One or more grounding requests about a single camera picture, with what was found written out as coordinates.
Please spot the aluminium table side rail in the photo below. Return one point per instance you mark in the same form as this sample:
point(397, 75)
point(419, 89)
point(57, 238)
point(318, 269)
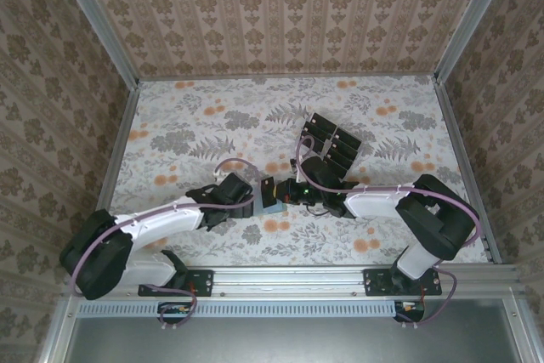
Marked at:
point(463, 159)
point(123, 133)

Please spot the aluminium mounting rail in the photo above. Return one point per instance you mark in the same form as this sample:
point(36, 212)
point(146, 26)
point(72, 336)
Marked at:
point(289, 280)

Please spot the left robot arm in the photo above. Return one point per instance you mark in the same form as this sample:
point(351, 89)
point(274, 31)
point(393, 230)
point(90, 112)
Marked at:
point(161, 222)

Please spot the black connector board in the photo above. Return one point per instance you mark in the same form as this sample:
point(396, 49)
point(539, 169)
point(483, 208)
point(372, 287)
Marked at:
point(176, 310)
point(410, 308)

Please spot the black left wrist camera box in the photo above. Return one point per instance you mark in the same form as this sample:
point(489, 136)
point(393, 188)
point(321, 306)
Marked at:
point(236, 186)

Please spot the grey metal panel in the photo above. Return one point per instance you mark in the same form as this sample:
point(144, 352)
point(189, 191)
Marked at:
point(289, 342)

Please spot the aluminium frame post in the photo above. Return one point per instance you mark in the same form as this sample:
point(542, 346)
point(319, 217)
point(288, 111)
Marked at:
point(472, 18)
point(93, 18)

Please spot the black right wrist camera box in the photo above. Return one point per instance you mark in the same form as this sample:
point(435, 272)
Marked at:
point(321, 171)

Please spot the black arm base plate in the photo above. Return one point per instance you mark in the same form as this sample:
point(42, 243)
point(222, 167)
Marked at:
point(378, 282)
point(200, 282)

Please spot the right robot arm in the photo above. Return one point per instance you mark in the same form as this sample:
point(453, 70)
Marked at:
point(374, 203)

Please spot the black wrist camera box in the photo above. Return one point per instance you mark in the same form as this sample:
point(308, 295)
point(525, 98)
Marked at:
point(236, 186)
point(321, 171)

